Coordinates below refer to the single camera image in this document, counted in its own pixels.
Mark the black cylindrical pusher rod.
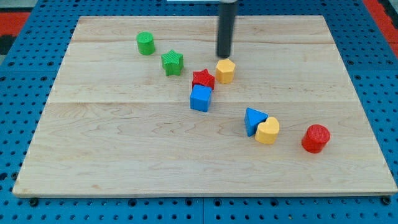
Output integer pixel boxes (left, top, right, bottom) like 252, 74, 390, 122
216, 0, 238, 58

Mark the yellow heart block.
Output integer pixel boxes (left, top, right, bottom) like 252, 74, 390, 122
254, 117, 280, 144

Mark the yellow hexagon block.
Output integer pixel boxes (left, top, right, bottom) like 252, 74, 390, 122
216, 59, 236, 84

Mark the red star block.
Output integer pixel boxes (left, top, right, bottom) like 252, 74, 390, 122
192, 68, 215, 90

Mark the green star block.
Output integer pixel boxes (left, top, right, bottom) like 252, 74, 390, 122
161, 50, 184, 76

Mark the green cylinder block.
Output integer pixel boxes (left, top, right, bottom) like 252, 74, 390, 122
136, 31, 155, 55

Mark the blue cube block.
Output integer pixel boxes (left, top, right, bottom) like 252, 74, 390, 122
190, 85, 212, 112

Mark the blue triangle block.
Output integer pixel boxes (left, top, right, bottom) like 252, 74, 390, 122
244, 108, 269, 137

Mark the red cylinder block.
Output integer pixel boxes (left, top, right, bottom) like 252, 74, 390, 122
302, 124, 331, 154

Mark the light wooden board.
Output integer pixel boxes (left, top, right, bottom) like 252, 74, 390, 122
13, 16, 397, 198

